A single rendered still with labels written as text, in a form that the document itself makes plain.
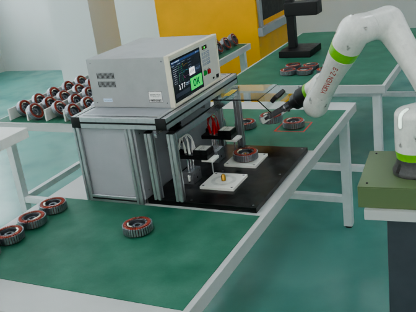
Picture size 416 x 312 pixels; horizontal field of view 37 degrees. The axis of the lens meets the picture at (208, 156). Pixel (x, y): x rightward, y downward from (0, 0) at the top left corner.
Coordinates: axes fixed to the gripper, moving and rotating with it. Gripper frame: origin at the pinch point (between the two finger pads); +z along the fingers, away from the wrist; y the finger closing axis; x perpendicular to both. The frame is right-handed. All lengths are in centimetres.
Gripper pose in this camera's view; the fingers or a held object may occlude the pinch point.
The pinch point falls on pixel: (271, 116)
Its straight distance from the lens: 300.3
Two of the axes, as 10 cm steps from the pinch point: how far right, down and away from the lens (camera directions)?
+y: 6.7, -3.2, 6.7
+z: -5.7, 3.5, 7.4
